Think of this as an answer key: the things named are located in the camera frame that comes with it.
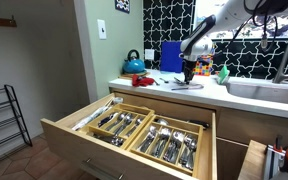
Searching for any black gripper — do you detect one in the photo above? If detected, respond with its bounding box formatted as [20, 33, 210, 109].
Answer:
[184, 56, 209, 84]

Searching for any silver metal fork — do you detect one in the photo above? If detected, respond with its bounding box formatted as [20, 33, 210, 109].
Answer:
[174, 77, 186, 85]

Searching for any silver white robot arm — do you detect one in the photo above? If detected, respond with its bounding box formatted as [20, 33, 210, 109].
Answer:
[180, 0, 288, 84]

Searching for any open wooden drawer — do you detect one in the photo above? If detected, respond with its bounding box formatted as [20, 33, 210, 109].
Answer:
[41, 93, 217, 180]

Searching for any silver knife on counter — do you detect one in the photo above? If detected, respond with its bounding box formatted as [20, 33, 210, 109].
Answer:
[171, 84, 204, 91]

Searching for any colourful patterned tile board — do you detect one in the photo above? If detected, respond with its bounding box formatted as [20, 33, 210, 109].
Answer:
[193, 55, 213, 76]

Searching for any small spoon on counter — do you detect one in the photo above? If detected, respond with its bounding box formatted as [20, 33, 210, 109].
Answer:
[159, 78, 169, 83]

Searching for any blue cutting board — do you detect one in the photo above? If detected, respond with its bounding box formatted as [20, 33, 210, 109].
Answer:
[160, 41, 182, 73]

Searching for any green sponge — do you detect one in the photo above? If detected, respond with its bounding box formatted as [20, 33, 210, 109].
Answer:
[217, 65, 230, 84]

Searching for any red cloth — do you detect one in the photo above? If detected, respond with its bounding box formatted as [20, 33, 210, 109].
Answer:
[132, 74, 154, 87]

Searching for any blue tea kettle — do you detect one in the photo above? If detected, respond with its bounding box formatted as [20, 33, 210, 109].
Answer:
[122, 49, 145, 74]

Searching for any wooden trivet under kettle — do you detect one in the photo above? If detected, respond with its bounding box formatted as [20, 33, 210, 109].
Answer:
[118, 70, 151, 80]

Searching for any right bamboo cutlery tray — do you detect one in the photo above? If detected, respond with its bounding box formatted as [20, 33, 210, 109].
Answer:
[130, 115, 203, 176]

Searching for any bamboo cutlery tray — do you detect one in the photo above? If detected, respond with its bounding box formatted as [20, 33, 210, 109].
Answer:
[130, 115, 203, 176]
[83, 104, 154, 149]

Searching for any white sink basin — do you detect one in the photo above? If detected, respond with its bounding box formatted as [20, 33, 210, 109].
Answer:
[226, 79, 288, 104]

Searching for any left bamboo cutlery tray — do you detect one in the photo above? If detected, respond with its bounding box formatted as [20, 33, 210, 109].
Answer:
[83, 104, 154, 149]

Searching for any metal sink faucet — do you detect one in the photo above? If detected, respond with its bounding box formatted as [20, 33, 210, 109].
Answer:
[272, 43, 288, 84]

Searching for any wooden block at right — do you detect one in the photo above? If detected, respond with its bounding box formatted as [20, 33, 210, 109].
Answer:
[238, 140, 266, 180]

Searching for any black metal shoe rack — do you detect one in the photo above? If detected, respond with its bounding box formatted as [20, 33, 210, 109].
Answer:
[0, 85, 33, 146]

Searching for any white wall outlet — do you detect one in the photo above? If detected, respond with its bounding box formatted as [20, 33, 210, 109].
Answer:
[144, 49, 155, 60]

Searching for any black handled utensil in drawer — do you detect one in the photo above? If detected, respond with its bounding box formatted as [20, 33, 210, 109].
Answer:
[186, 120, 210, 130]

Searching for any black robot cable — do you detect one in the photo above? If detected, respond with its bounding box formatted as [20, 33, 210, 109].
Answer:
[232, 0, 280, 51]

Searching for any framed tile wall art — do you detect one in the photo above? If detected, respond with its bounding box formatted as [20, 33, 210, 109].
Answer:
[115, 0, 130, 13]

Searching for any metal drawer handle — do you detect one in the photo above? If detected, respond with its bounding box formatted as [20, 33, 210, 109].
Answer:
[80, 158, 124, 180]

